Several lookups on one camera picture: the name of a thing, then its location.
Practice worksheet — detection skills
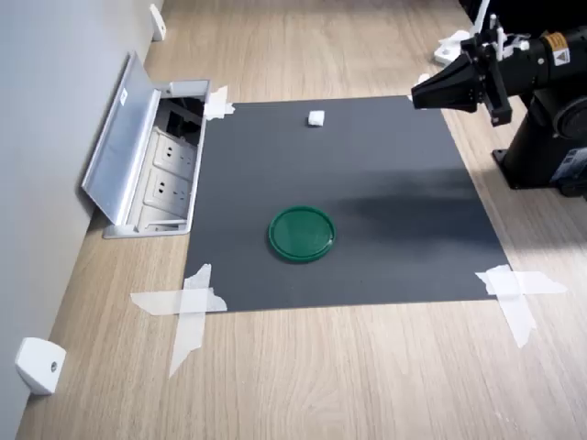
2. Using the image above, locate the round green lid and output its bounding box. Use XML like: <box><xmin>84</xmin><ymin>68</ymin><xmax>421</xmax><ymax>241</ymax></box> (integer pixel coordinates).
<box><xmin>268</xmin><ymin>205</ymin><xmax>338</xmax><ymax>265</ymax></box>

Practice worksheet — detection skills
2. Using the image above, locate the white tape piece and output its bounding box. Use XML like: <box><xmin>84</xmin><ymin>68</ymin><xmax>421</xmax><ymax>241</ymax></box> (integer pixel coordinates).
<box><xmin>203</xmin><ymin>84</ymin><xmax>237</xmax><ymax>122</ymax></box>
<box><xmin>406</xmin><ymin>71</ymin><xmax>433</xmax><ymax>111</ymax></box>

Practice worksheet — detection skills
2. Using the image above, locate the dark grey mat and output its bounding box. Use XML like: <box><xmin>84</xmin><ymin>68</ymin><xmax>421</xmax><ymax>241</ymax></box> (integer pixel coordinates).
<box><xmin>183</xmin><ymin>94</ymin><xmax>512</xmax><ymax>314</ymax></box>

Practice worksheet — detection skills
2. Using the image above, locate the white tape strip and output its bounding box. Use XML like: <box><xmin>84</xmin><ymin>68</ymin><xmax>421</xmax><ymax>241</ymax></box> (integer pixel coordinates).
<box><xmin>129</xmin><ymin>288</ymin><xmax>228</xmax><ymax>317</ymax></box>
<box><xmin>484</xmin><ymin>265</ymin><xmax>537</xmax><ymax>349</ymax></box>
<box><xmin>474</xmin><ymin>269</ymin><xmax>569</xmax><ymax>296</ymax></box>
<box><xmin>168</xmin><ymin>263</ymin><xmax>214</xmax><ymax>380</ymax></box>

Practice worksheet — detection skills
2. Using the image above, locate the grey partition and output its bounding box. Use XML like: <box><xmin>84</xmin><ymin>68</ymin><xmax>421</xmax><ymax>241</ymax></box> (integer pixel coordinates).
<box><xmin>0</xmin><ymin>0</ymin><xmax>165</xmax><ymax>440</ymax></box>

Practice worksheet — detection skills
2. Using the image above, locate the white taped stand bracket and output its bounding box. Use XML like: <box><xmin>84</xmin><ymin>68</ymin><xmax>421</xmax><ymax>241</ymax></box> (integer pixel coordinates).
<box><xmin>433</xmin><ymin>0</ymin><xmax>491</xmax><ymax>65</ymax></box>

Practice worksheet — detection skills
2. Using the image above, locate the white table bracket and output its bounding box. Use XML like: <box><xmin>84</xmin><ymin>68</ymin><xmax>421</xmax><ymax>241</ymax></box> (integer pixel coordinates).
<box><xmin>14</xmin><ymin>336</ymin><xmax>68</xmax><ymax>396</ymax></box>
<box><xmin>149</xmin><ymin>3</ymin><xmax>167</xmax><ymax>42</ymax></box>

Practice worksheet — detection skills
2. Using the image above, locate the aluminium cable duct with sockets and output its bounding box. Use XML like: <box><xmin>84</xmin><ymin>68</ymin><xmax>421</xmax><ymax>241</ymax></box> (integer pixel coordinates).
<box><xmin>81</xmin><ymin>50</ymin><xmax>213</xmax><ymax>239</ymax></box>

